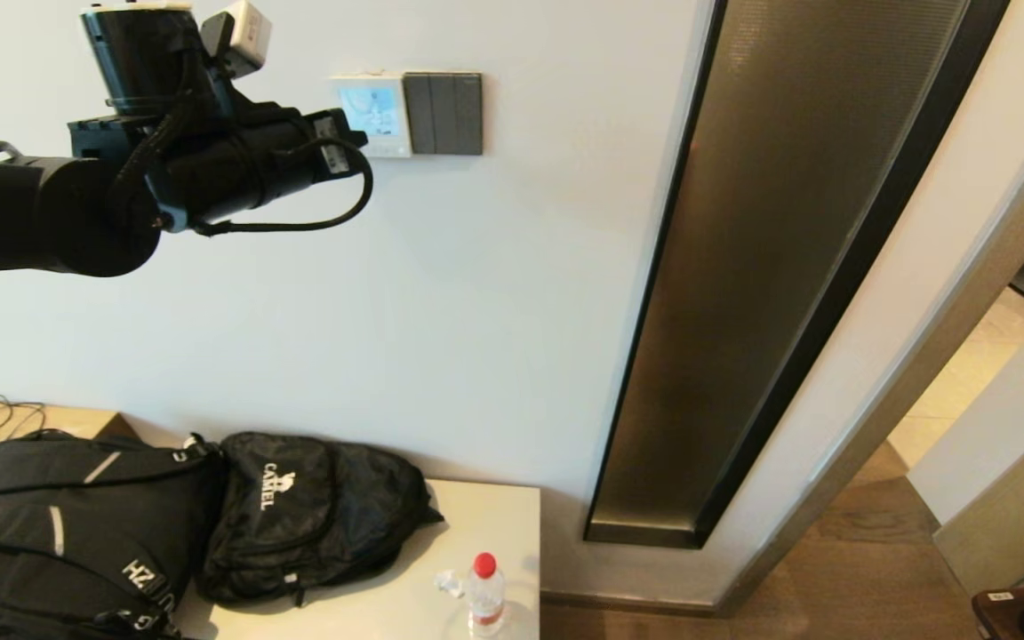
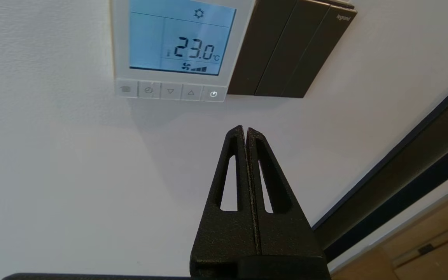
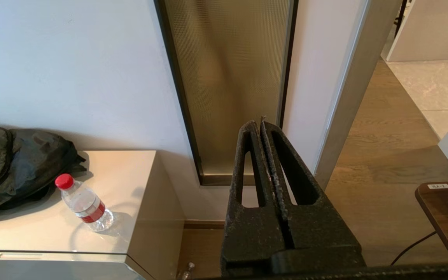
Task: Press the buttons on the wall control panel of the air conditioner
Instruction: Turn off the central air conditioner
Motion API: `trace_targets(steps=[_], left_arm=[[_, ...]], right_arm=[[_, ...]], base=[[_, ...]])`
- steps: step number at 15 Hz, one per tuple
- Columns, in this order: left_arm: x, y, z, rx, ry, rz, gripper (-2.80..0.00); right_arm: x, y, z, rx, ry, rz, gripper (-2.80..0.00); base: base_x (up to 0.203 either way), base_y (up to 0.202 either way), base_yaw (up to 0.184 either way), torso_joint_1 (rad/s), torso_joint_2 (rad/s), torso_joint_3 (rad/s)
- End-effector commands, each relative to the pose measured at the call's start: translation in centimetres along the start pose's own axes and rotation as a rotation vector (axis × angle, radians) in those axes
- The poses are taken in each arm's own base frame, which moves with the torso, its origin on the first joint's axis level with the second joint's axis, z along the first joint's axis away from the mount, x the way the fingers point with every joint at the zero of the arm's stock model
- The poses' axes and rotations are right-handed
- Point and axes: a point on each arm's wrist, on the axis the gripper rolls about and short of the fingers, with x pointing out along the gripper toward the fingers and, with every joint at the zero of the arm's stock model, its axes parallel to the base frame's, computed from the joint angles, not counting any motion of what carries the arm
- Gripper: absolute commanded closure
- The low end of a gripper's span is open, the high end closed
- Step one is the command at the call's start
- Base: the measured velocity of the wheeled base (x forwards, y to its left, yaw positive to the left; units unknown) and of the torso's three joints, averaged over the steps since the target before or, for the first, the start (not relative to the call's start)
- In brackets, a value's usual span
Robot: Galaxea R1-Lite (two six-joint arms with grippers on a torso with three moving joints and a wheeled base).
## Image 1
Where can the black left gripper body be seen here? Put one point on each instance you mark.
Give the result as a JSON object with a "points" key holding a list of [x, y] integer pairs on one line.
{"points": [[245, 164]]}

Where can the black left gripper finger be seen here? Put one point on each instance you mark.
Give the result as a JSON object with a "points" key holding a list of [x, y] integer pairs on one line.
{"points": [[348, 126]]}

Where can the white wall thermostat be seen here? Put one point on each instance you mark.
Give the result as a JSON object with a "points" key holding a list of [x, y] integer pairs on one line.
{"points": [[383, 111]]}

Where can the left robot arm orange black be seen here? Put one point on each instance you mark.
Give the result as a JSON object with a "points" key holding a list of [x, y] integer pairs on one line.
{"points": [[32, 213]]}

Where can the light wooden cabinet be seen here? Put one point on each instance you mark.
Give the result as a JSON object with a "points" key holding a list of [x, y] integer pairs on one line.
{"points": [[1019, 520]]}

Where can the light wooden desk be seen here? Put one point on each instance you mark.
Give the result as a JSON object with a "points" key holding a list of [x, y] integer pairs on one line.
{"points": [[76, 422]]}

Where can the black Camel backpack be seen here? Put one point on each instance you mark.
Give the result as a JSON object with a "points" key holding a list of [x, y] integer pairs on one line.
{"points": [[299, 520]]}

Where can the large black HZ backpack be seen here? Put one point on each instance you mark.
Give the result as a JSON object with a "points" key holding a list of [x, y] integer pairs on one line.
{"points": [[50, 533]]}

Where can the beige low cabinet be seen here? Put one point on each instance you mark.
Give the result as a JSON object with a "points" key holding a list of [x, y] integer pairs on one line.
{"points": [[476, 533]]}

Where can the crumpled clear plastic wrapper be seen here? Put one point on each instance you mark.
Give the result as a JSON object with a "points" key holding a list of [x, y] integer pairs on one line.
{"points": [[450, 583]]}

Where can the water bottle red cap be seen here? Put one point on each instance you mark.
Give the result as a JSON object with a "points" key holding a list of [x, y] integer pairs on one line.
{"points": [[485, 594]]}

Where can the dark grey wall switch panel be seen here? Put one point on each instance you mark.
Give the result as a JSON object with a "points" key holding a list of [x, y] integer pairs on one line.
{"points": [[445, 114]]}

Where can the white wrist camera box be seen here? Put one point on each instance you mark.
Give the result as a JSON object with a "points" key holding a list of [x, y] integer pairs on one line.
{"points": [[241, 36]]}

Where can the frosted glass panel dark frame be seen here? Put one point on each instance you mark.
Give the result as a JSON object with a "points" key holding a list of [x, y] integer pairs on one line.
{"points": [[770, 267]]}

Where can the grey metal door frame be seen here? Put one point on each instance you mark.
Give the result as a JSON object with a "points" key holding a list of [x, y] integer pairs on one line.
{"points": [[921, 364]]}

